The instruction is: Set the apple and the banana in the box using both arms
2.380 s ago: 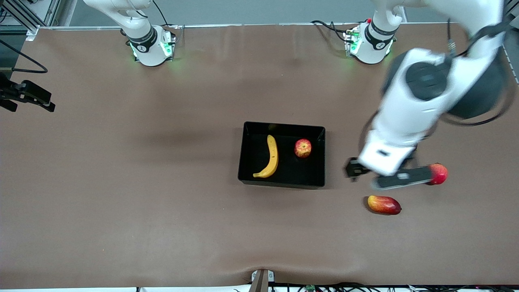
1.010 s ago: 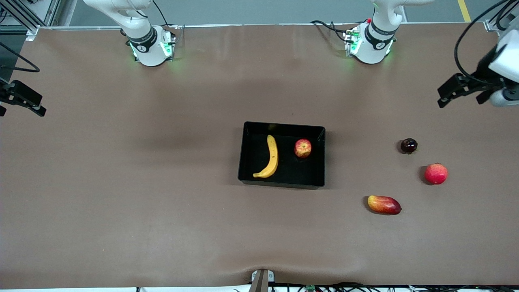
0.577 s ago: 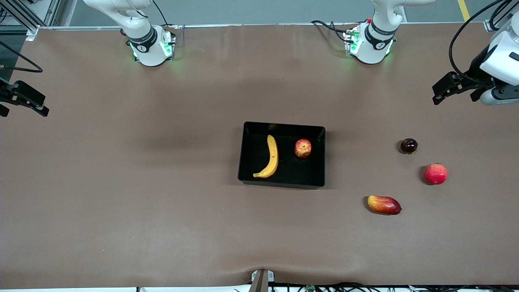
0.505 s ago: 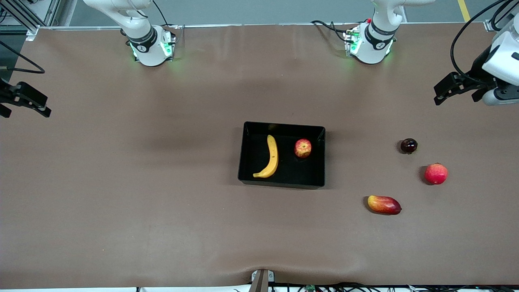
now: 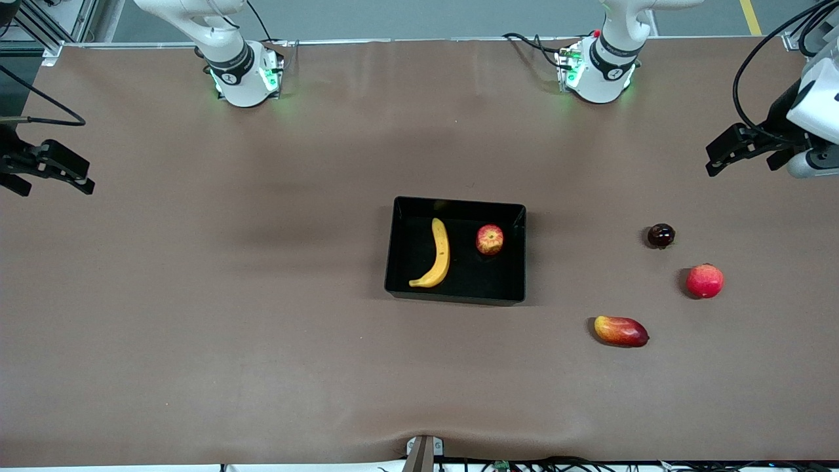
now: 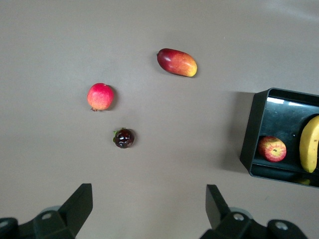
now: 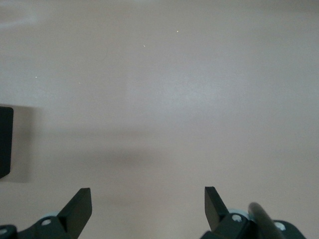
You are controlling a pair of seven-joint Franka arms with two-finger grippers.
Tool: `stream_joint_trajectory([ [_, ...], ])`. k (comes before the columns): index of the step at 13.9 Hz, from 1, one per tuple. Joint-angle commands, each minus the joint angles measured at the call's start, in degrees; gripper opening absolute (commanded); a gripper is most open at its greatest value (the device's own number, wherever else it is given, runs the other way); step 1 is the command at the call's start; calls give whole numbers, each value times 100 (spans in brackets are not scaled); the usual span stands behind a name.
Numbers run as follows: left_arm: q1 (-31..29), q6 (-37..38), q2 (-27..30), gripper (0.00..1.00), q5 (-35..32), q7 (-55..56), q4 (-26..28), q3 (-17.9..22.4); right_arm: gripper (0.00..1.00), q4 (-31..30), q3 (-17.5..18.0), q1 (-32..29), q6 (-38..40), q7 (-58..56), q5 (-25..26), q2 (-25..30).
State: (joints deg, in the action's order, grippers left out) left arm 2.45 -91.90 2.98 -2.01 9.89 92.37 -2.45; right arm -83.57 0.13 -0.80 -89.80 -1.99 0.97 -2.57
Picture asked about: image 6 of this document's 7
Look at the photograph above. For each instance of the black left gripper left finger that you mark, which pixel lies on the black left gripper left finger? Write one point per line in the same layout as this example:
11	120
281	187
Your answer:
72	214

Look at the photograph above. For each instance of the red pink pomegranate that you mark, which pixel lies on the red pink pomegranate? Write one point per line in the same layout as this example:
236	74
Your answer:
99	97

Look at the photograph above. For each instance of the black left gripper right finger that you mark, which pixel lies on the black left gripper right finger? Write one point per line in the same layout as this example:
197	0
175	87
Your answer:
224	219

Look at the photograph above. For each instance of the dark purple mangosteen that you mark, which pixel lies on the dark purple mangosteen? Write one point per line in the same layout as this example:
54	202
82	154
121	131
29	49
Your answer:
124	139

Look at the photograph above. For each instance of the red yellow striped apple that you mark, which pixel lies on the red yellow striped apple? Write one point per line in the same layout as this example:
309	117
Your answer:
272	149

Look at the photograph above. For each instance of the black plastic box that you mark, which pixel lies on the black plastic box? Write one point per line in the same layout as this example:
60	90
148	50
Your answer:
249	139

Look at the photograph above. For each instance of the red yellow mango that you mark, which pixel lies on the red yellow mango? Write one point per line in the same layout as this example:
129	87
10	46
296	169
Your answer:
177	62

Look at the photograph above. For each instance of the yellow banana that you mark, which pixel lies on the yellow banana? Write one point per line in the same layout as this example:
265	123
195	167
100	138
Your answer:
309	147

